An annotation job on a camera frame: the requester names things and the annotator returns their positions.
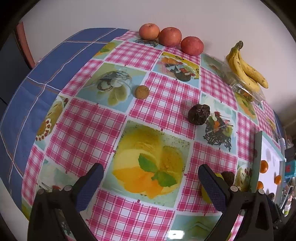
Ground orange mandarin with stem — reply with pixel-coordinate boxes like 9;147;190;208
274;175;282;185

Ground round green guava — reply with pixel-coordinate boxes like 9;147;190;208
200;173;225;204

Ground dark date beside guava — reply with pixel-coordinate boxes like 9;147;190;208
221;171;235;187

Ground teal box red label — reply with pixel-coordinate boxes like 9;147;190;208
285;160;296;183

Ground white tray teal rim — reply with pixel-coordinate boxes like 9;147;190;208
249;131;285;204

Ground pink checkered fruit tablecloth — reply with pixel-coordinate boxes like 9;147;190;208
21;30;280;240

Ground dark date near apples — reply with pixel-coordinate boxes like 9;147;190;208
188;104;210;126

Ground clear plastic fruit container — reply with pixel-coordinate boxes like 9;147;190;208
221;59;265;103

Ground small brown longan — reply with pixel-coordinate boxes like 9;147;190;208
134;85;149;99

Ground upper yellow banana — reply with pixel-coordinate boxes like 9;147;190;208
236;41;269;89

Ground yellow banana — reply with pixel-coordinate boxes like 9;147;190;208
236;41;269;89
226;47;260;92

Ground lower yellow banana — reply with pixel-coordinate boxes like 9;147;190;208
226;47;260;92

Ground small orange-red apple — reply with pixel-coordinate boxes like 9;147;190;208
138;23;160;41

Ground red apple nearest bananas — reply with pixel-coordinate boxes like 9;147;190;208
181;36;204;56

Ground middle red apple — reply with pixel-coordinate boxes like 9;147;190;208
158;27;182;47

